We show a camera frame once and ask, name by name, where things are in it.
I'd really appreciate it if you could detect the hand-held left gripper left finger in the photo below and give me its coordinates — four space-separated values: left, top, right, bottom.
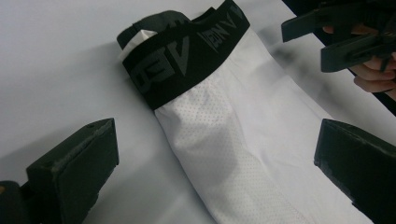
21 118 120 224

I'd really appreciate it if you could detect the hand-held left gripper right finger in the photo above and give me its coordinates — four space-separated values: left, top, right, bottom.
313 119 396 224

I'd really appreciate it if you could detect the white boxer briefs black waistband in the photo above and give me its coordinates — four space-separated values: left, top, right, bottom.
116 0 375 224

